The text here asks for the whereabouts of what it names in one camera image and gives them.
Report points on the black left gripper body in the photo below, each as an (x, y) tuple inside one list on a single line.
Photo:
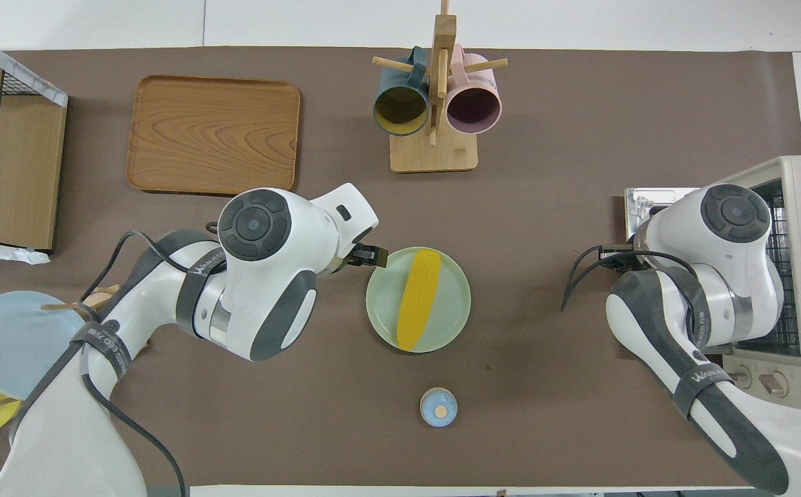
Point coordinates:
[(357, 257)]

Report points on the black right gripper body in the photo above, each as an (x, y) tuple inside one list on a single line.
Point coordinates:
[(619, 253)]

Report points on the yellow corn cob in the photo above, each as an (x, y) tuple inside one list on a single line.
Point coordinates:
[(419, 297)]

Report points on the light green plate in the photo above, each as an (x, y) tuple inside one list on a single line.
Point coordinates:
[(441, 324)]

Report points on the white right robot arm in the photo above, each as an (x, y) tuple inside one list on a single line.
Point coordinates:
[(731, 276)]

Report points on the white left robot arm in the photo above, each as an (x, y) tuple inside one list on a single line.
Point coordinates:
[(262, 276)]

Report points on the wooden mug tree stand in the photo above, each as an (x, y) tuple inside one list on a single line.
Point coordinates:
[(434, 155)]

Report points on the brown table mat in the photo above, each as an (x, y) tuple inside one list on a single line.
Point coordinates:
[(510, 207)]

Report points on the dark teal mug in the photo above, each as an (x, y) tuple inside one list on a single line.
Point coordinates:
[(400, 103)]

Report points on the pink mug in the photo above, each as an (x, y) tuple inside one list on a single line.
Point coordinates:
[(472, 107)]

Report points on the wooden serving tray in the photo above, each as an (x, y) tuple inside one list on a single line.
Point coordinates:
[(214, 138)]

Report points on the wooden plate rack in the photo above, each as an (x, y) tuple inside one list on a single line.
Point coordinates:
[(100, 300)]

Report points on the wooden step shelf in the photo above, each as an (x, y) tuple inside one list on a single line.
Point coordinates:
[(21, 138)]

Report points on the light blue plate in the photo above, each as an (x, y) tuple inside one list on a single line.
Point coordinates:
[(7, 338)]

